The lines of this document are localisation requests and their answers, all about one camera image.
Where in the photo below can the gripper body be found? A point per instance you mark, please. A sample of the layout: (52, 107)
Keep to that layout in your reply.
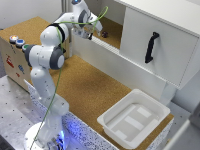
(84, 31)

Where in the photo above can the blue button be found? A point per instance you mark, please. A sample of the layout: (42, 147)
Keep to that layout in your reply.
(19, 42)

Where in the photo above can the white cabinet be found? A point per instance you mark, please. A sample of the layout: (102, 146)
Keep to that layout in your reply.
(140, 36)

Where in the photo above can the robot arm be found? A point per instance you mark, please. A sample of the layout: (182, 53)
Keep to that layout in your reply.
(45, 56)

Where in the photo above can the red button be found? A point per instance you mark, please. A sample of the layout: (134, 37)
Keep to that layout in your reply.
(13, 38)

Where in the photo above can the white plastic box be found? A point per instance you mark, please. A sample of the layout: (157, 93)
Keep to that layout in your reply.
(133, 118)

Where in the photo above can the green button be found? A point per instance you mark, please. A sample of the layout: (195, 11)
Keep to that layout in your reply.
(25, 47)

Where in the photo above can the white sliding door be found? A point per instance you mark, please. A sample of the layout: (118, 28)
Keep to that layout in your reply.
(166, 46)

